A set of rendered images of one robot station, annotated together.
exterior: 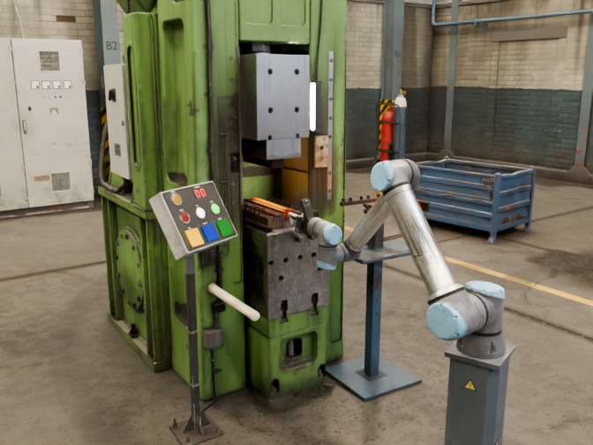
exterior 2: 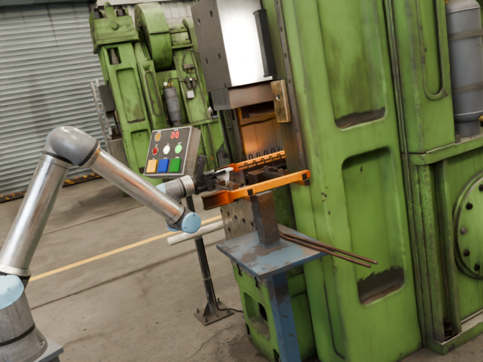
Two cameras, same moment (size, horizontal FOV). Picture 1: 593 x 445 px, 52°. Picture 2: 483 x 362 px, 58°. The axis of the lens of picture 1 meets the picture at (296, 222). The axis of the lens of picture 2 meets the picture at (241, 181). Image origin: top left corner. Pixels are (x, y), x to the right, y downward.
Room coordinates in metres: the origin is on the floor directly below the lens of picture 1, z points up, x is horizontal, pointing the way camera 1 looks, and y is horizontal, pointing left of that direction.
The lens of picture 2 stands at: (3.31, -1.97, 1.36)
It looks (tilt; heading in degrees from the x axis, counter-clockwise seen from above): 12 degrees down; 99
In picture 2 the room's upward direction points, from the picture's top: 11 degrees counter-clockwise
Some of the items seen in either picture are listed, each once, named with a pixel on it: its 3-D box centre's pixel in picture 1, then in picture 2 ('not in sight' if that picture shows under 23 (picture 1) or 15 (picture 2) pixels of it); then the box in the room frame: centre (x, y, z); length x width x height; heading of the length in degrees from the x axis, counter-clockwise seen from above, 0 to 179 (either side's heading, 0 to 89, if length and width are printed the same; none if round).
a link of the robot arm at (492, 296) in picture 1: (482, 305); (3, 306); (2.23, -0.73, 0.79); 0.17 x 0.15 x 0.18; 129
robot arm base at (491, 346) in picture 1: (481, 336); (14, 342); (2.24, -0.74, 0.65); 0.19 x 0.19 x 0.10
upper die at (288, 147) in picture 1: (262, 145); (259, 92); (3.14, 0.18, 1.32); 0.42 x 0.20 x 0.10; 33
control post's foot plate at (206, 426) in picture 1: (195, 422); (212, 307); (2.59, 0.49, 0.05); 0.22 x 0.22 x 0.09; 33
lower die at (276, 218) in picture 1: (263, 212); (271, 164); (3.14, 0.18, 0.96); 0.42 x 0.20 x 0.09; 33
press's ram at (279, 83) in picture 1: (268, 95); (254, 38); (3.17, 0.14, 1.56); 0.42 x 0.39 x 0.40; 33
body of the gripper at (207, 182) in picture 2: (306, 224); (204, 182); (2.84, -0.05, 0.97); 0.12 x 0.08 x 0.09; 33
